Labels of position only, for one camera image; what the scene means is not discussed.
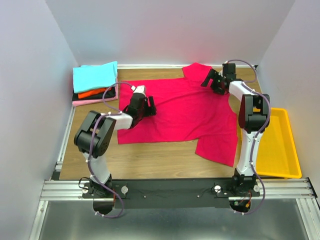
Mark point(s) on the red t shirt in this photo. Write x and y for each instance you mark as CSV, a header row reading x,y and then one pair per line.
x,y
187,111

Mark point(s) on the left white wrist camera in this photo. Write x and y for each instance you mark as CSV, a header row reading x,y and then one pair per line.
x,y
141,89

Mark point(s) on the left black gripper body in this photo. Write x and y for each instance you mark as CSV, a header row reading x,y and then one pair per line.
x,y
146,108

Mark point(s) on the aluminium extrusion frame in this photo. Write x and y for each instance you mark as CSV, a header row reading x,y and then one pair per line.
x,y
290,210

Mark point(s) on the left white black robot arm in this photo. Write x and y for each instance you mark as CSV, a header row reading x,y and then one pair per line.
x,y
94,135

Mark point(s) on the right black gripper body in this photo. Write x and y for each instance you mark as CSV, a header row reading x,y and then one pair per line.
x,y
213,80

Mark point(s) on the folded orange t shirt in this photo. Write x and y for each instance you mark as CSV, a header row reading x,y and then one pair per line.
x,y
89,93

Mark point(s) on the yellow plastic bin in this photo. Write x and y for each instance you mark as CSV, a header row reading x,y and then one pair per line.
x,y
277,155

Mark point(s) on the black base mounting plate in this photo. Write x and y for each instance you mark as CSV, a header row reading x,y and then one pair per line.
x,y
169,193

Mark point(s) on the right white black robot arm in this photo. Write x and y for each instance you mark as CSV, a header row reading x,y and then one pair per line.
x,y
253,118

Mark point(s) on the folded cyan t shirt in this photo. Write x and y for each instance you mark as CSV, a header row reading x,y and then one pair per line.
x,y
91,77

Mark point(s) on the folded black t shirt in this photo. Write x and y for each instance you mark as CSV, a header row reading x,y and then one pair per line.
x,y
110,94

